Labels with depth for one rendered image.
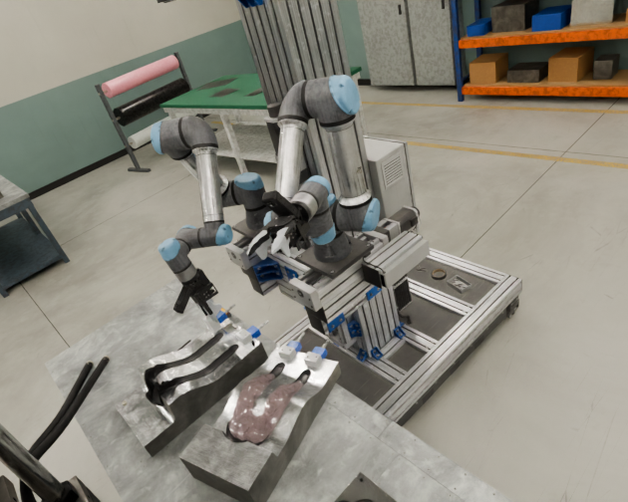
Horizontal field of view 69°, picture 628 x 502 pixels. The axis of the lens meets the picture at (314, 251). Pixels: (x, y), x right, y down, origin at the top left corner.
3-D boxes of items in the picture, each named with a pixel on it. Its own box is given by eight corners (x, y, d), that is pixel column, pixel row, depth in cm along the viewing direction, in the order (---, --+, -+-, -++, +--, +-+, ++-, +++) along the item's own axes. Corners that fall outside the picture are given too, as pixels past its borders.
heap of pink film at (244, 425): (266, 372, 157) (259, 356, 153) (309, 384, 148) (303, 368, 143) (219, 434, 140) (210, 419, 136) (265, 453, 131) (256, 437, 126)
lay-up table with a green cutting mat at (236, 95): (245, 135, 680) (221, 66, 625) (375, 146, 523) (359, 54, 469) (185, 169, 620) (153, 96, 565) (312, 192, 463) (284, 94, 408)
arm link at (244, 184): (265, 207, 200) (255, 179, 192) (237, 211, 203) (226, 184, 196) (271, 193, 209) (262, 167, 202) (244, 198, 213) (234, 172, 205)
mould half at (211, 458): (280, 356, 170) (272, 335, 164) (341, 373, 156) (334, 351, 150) (193, 477, 137) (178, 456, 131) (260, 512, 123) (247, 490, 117)
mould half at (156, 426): (231, 332, 188) (219, 308, 181) (268, 359, 170) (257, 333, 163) (122, 415, 165) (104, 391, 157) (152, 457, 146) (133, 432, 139)
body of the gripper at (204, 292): (219, 294, 171) (203, 270, 165) (201, 309, 168) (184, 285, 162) (210, 289, 177) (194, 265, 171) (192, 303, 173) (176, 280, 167)
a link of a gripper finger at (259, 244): (256, 271, 111) (281, 249, 116) (246, 251, 108) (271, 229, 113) (249, 269, 113) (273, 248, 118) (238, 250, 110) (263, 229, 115)
